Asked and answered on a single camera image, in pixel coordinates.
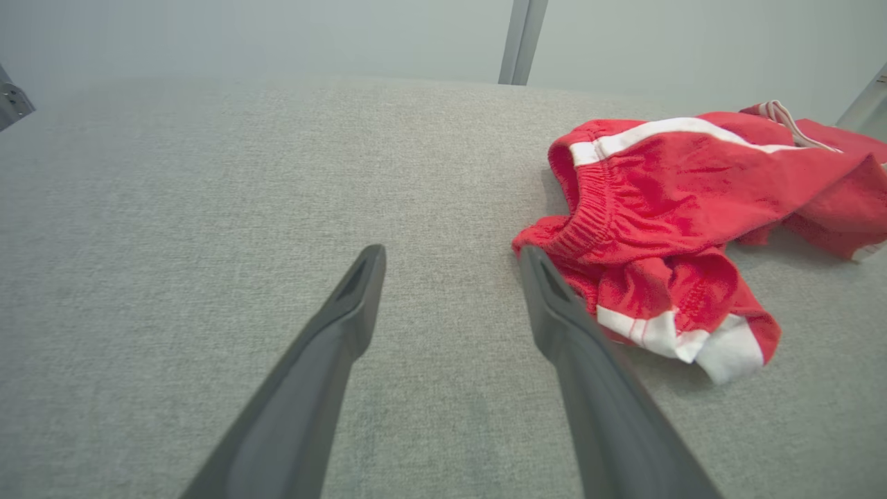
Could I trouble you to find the grey fabric sofa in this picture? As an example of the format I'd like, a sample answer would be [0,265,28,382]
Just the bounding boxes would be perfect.
[0,75,887,499]

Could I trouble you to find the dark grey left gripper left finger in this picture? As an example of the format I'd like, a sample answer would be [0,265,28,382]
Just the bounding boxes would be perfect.
[179,244,387,499]

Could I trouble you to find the grey metal bracket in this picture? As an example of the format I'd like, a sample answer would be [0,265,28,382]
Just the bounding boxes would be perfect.
[0,64,36,132]

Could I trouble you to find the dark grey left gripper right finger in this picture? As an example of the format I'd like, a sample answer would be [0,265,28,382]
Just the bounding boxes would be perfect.
[520,245,723,499]

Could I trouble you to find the aluminium partition post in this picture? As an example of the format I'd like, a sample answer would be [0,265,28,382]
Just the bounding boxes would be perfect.
[836,62,887,137]
[498,0,550,86]

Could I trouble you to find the red shorts with white stripes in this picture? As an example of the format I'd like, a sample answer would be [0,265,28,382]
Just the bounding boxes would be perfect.
[511,100,887,386]

